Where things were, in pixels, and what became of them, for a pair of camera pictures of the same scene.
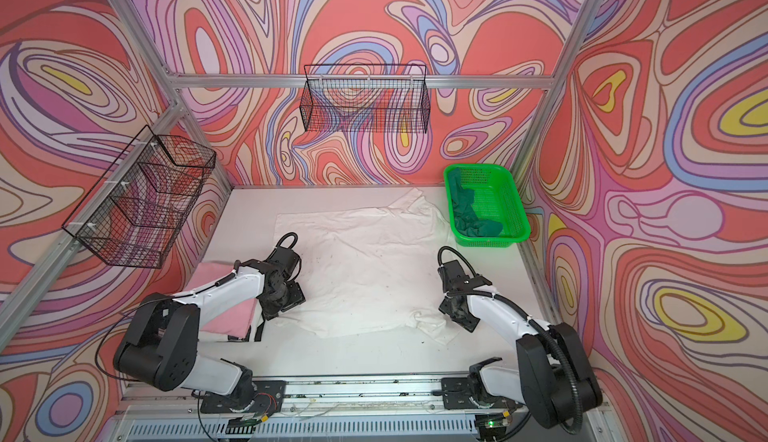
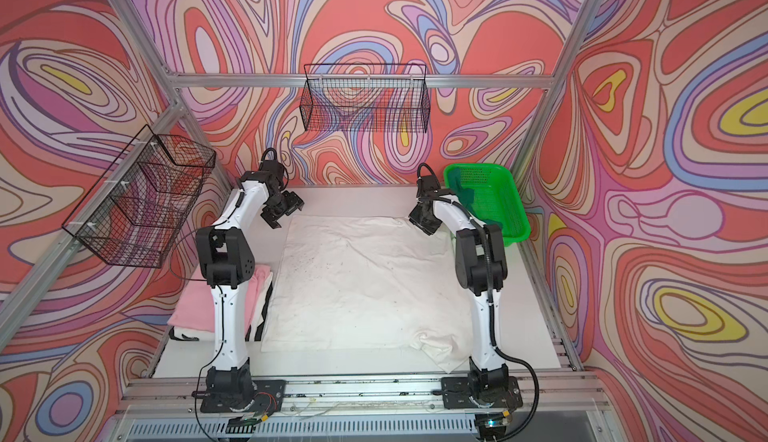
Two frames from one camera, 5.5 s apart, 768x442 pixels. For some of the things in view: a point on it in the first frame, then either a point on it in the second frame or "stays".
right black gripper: (447, 307) -> (415, 218)
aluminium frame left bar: (90, 224) stays
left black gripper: (299, 298) -> (296, 203)
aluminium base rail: (195, 399) stays
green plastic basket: (485, 207) stays
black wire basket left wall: (137, 209) stays
